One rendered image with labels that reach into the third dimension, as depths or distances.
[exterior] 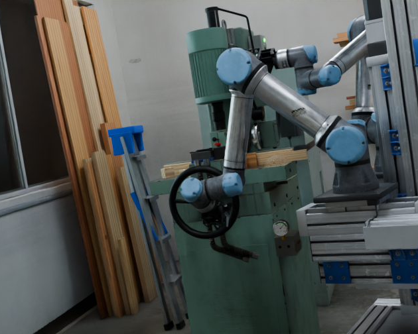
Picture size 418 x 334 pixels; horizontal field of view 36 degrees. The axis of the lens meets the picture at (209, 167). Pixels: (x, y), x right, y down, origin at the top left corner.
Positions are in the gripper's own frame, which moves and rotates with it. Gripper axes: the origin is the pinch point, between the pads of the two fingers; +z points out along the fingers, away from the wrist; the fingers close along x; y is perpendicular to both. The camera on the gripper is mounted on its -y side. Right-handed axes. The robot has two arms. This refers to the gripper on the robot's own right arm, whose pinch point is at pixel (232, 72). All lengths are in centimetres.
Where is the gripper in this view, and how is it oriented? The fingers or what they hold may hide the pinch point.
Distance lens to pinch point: 265.4
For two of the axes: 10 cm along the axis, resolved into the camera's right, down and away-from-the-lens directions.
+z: -9.3, 1.2, 3.4
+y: -3.4, -6.2, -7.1
